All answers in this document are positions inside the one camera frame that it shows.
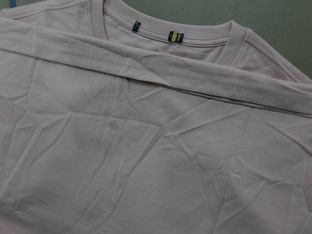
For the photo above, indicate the pink printed t-shirt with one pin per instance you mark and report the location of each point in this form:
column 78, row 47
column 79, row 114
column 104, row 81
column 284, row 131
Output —
column 115, row 122

